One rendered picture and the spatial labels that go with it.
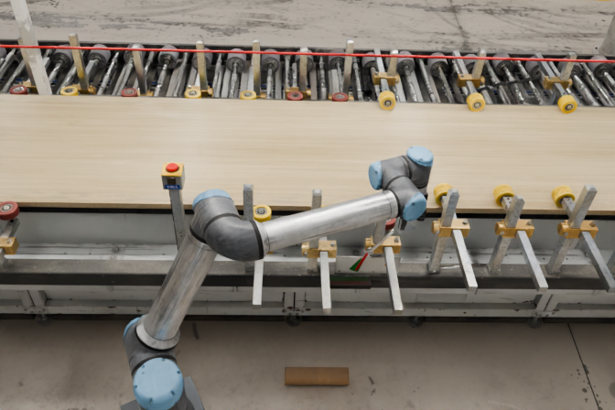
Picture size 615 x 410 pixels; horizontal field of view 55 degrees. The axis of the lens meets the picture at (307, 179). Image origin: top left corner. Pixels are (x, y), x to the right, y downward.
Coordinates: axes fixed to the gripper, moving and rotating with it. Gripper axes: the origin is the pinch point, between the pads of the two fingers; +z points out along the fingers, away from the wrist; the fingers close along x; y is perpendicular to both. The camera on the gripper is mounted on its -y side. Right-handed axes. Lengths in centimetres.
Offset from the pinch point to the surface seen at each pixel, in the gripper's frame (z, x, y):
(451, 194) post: -12.7, 6.3, 18.3
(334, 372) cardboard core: 93, -2, -18
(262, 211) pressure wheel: 10, 19, -51
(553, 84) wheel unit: 6, 114, 99
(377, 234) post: 8.5, 6.1, -6.3
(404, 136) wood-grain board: 11, 72, 14
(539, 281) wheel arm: 5, -19, 48
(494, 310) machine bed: 85, 28, 64
